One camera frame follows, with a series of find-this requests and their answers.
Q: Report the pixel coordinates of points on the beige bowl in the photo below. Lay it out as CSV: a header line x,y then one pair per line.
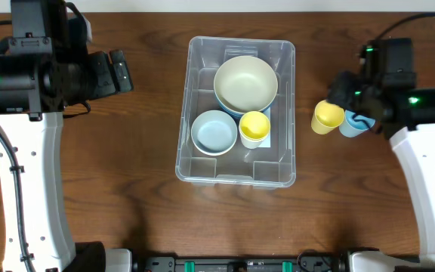
x,y
245,83

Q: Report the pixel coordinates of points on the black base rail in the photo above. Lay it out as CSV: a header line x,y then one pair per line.
x,y
263,264

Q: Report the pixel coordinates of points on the white label in container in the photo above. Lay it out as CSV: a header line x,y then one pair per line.
x,y
267,128

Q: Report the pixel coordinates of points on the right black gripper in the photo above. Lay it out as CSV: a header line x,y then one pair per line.
x,y
343,92

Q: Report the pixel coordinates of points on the dark blue bowl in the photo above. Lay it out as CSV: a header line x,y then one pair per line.
x,y
237,114

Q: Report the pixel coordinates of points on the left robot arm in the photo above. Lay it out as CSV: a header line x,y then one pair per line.
x,y
36,229

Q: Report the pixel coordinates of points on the yellow cup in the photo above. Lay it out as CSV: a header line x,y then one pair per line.
x,y
326,117
253,125

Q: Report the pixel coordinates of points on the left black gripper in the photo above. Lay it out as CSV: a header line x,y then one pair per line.
x,y
120,70

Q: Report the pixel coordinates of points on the white cup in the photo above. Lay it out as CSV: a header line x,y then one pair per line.
x,y
253,144

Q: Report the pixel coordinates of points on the light blue cup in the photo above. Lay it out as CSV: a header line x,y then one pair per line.
x,y
355,124

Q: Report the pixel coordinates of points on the clear plastic storage container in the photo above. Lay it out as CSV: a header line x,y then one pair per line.
x,y
273,164

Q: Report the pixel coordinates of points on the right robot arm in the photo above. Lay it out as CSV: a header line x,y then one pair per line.
x,y
414,147

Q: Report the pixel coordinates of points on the light blue small bowl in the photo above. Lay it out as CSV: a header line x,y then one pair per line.
x,y
214,132

